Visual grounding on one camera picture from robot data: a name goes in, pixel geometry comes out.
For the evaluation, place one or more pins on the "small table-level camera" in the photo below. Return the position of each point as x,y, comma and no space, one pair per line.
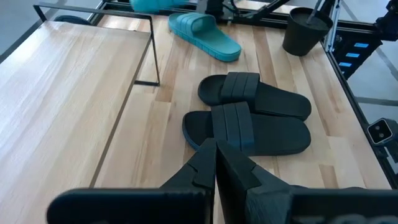
380,131

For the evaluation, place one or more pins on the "teal slide sandal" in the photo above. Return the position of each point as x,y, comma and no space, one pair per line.
149,4
205,35

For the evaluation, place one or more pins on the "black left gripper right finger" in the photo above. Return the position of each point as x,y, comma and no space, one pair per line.
242,193

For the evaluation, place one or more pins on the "silver aluminium frame post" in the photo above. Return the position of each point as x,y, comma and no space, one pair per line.
332,28

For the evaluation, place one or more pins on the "wooden shelf with black frame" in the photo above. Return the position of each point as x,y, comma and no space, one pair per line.
62,93

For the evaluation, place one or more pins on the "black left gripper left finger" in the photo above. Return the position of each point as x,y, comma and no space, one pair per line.
192,180

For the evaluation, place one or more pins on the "black box with blue lights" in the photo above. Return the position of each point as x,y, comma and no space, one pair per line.
363,54

